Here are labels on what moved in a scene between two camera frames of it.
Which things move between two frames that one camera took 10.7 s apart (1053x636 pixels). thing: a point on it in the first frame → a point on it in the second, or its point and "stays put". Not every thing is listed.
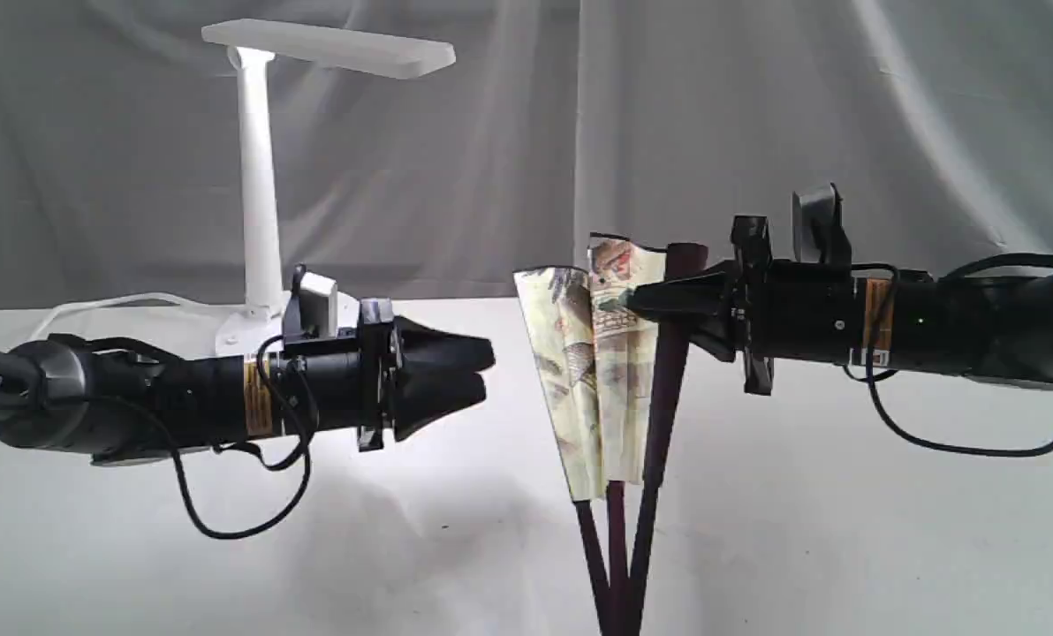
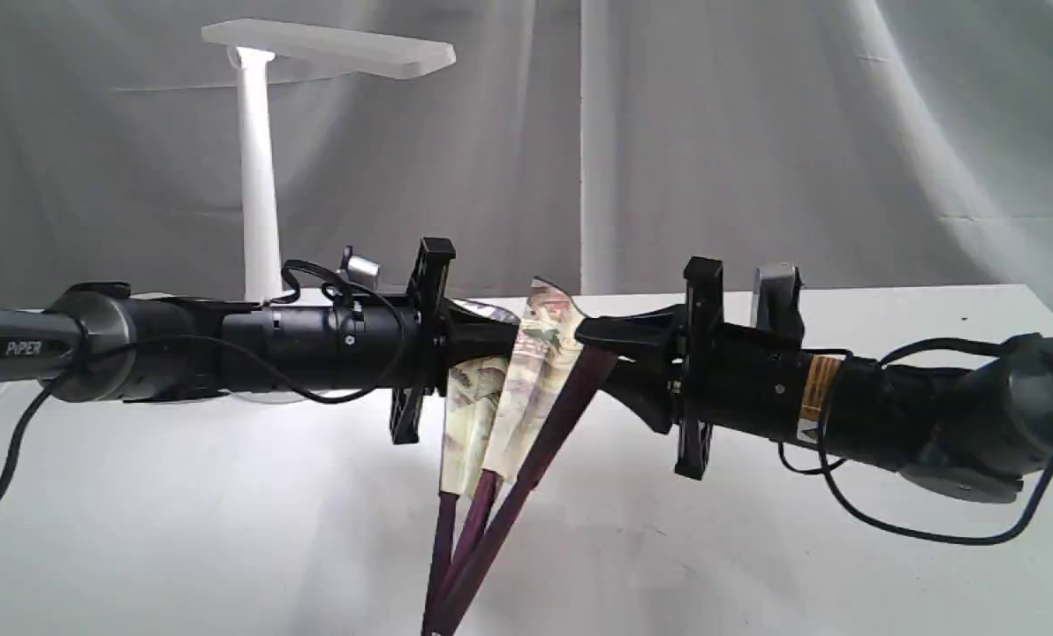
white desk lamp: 261,317 stays put
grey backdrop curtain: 103,142 stays put
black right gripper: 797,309 → 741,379
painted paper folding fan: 608,380 → 506,419
